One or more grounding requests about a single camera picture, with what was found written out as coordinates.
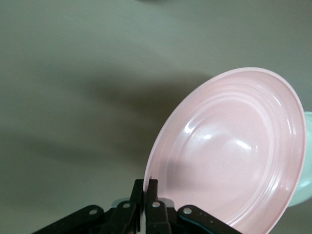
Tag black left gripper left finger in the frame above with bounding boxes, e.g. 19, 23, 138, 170
31, 179, 145, 234

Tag green deep bowl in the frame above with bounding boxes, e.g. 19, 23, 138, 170
287, 111, 312, 208

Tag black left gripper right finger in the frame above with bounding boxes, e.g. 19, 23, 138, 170
145, 179, 238, 234

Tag brown table cover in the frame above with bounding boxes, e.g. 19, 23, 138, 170
0, 0, 312, 234

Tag pink shallow plate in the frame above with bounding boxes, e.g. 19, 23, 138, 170
143, 67, 307, 234

